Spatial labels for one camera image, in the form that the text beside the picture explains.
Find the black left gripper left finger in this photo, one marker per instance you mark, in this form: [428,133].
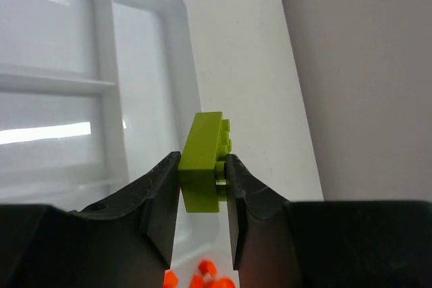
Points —
[148,206]

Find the orange curved lego piece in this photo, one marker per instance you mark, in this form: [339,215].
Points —
[206,276]

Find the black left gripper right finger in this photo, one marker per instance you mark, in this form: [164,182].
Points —
[246,195]

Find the white divided sorting tray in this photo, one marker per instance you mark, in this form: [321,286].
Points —
[94,94]

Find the long green lego brick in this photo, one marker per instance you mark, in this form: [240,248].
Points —
[202,165]

